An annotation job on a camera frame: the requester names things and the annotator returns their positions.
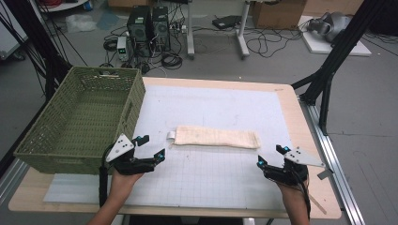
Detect black metal frame stand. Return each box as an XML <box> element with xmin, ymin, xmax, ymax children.
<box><xmin>0</xmin><ymin>0</ymin><xmax>73</xmax><ymax>101</ymax></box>
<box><xmin>290</xmin><ymin>0</ymin><xmax>390</xmax><ymax>137</ymax></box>

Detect flat black device on floor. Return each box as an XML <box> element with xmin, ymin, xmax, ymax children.
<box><xmin>211</xmin><ymin>14</ymin><xmax>243</xmax><ymax>31</ymax></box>

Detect coiled black cable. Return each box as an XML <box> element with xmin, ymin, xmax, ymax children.
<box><xmin>160</xmin><ymin>51</ymin><xmax>184</xmax><ymax>70</ymax></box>

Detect white desk frame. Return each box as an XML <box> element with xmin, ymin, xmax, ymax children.
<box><xmin>186</xmin><ymin>0</ymin><xmax>252</xmax><ymax>61</ymax></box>

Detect tangled black floor cables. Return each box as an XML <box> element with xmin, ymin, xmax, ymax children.
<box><xmin>244</xmin><ymin>27</ymin><xmax>305</xmax><ymax>59</ymax></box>

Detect aluminium rail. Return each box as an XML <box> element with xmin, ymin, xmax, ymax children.
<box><xmin>0</xmin><ymin>158</ymin><xmax>30</xmax><ymax>205</ymax></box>
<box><xmin>299</xmin><ymin>96</ymin><xmax>367</xmax><ymax>225</ymax></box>

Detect white floor board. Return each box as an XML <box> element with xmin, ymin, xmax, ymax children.
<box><xmin>298</xmin><ymin>15</ymin><xmax>373</xmax><ymax>57</ymax></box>

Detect white grid mat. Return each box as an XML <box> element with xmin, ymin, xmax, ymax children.
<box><xmin>43</xmin><ymin>84</ymin><xmax>294</xmax><ymax>211</ymax></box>

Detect wooden table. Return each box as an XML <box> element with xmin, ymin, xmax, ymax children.
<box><xmin>8</xmin><ymin>76</ymin><xmax>343</xmax><ymax>220</ymax></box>

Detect clear plastic bag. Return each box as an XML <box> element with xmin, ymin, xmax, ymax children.
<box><xmin>65</xmin><ymin>13</ymin><xmax>97</xmax><ymax>34</ymax></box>

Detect large black computer tower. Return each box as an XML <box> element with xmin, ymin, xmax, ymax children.
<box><xmin>126</xmin><ymin>5</ymin><xmax>154</xmax><ymax>59</ymax></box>

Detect green wicker basket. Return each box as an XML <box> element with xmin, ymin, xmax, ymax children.
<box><xmin>13</xmin><ymin>66</ymin><xmax>146</xmax><ymax>175</ymax></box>

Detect cream towel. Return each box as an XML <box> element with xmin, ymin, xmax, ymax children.
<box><xmin>166</xmin><ymin>125</ymin><xmax>262</xmax><ymax>150</ymax></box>

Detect slim black computer tower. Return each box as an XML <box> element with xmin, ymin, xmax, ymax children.
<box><xmin>151</xmin><ymin>6</ymin><xmax>172</xmax><ymax>53</ymax></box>

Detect person's right hand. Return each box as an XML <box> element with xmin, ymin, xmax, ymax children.
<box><xmin>277</xmin><ymin>180</ymin><xmax>311</xmax><ymax>209</ymax></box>

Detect brown cardboard box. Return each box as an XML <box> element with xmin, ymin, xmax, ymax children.
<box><xmin>251</xmin><ymin>0</ymin><xmax>308</xmax><ymax>31</ymax></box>

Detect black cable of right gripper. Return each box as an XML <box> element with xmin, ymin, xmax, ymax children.
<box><xmin>294</xmin><ymin>170</ymin><xmax>313</xmax><ymax>220</ymax></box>

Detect person's left hand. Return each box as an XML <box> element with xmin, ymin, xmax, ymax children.
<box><xmin>108</xmin><ymin>168</ymin><xmax>145</xmax><ymax>201</ymax></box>

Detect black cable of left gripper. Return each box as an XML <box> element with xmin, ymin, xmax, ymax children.
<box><xmin>99</xmin><ymin>143</ymin><xmax>115</xmax><ymax>208</ymax></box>

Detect grey headset device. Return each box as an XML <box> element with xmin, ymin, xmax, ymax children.
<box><xmin>306</xmin><ymin>11</ymin><xmax>354</xmax><ymax>43</ymax></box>

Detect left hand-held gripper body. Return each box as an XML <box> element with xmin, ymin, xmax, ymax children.
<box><xmin>105</xmin><ymin>133</ymin><xmax>158</xmax><ymax>176</ymax></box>

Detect grey power supply unit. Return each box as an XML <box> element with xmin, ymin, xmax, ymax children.
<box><xmin>115</xmin><ymin>36</ymin><xmax>130</xmax><ymax>62</ymax></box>

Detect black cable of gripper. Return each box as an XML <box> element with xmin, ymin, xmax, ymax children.
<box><xmin>294</xmin><ymin>170</ymin><xmax>313</xmax><ymax>220</ymax></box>
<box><xmin>99</xmin><ymin>143</ymin><xmax>115</xmax><ymax>208</ymax></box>

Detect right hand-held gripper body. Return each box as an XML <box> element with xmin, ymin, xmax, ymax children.
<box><xmin>263</xmin><ymin>146</ymin><xmax>327</xmax><ymax>188</ymax></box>

